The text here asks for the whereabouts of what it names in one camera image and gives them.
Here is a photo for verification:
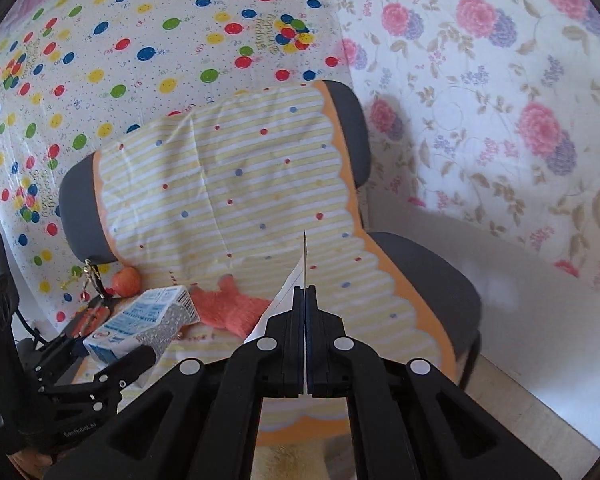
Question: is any mango print snack packet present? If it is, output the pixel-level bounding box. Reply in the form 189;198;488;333
244;230;311;346

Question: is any red apple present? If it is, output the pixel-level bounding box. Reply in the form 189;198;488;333
111;266;142;296

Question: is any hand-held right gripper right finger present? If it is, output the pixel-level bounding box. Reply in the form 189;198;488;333
305;285;563;480

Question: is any yellow fleece clothing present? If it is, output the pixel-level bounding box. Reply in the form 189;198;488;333
252;440;357;480

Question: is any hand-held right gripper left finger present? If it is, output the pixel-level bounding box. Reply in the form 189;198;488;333
40;285;307;480

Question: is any balloon print cloth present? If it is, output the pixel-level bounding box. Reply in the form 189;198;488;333
0;0;352;332

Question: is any yellow striped dotted blanket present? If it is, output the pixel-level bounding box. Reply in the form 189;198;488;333
77;80;456;448

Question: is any floral print cloth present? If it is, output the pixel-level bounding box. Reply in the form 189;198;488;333
325;0;600;292

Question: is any grey chair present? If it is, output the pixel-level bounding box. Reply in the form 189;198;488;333
59;80;483;392

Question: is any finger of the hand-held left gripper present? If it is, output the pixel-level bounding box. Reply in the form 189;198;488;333
26;335;90;386
45;345;159;403

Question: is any black cable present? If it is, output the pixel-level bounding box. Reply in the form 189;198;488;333
11;305;56;348

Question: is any blue and white milk carton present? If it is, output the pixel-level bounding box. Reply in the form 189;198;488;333
82;285;202;367

